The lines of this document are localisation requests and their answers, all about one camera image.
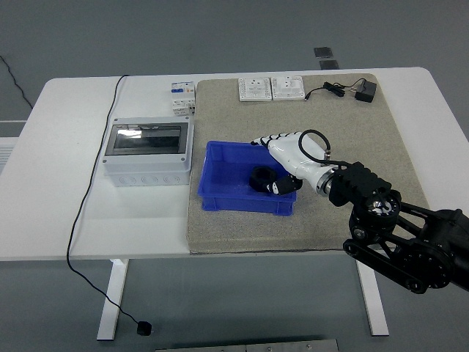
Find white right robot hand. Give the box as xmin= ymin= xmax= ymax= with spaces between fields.
xmin=250 ymin=131 xmax=333 ymax=195

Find black hex nut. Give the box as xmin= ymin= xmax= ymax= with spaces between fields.
xmin=248 ymin=166 xmax=283 ymax=194

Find blue plastic box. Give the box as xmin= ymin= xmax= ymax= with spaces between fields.
xmin=197 ymin=140 xmax=298 ymax=217

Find grey electrical distribution box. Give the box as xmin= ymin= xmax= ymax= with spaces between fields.
xmin=101 ymin=115 xmax=194 ymax=188

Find grey-brown mat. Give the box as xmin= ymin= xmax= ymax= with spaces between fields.
xmin=185 ymin=73 xmax=430 ymax=256

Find white socket panel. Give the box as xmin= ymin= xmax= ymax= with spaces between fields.
xmin=270 ymin=76 xmax=306 ymax=101
xmin=237 ymin=77 xmax=273 ymax=102

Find white circuit breaker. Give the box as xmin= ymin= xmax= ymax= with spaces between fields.
xmin=171 ymin=98 xmax=196 ymax=117

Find circuit breaker with blue label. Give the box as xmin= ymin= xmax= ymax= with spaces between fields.
xmin=169 ymin=81 xmax=196 ymax=100

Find white table leg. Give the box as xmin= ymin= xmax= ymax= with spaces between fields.
xmin=96 ymin=258 xmax=130 ymax=342
xmin=355 ymin=256 xmax=390 ymax=337

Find white floor fixture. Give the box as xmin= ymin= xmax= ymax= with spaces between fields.
xmin=0 ymin=119 xmax=27 ymax=176

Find black power adapter with cord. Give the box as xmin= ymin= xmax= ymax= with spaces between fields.
xmin=304 ymin=78 xmax=377 ymax=104

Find long black cable with plug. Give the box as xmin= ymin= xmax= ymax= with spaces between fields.
xmin=66 ymin=74 xmax=153 ymax=337

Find thin black floor cable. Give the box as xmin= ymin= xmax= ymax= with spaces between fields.
xmin=0 ymin=54 xmax=34 ymax=109

